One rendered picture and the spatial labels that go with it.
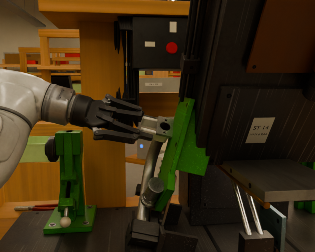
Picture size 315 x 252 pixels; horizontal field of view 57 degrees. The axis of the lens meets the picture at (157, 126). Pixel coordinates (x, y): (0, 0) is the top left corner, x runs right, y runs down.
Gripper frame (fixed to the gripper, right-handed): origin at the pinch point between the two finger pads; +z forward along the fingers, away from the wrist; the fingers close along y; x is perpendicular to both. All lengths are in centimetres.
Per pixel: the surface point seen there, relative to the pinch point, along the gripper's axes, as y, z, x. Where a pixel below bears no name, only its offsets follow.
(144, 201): -16.2, 1.0, 6.1
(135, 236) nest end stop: -23.6, 0.6, 8.2
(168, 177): -13.7, 4.1, -2.4
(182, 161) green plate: -9.7, 6.5, -3.6
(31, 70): 693, -335, 724
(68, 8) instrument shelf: 27.9, -29.8, -7.1
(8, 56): 712, -417, 708
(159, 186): -14.9, 2.7, -0.1
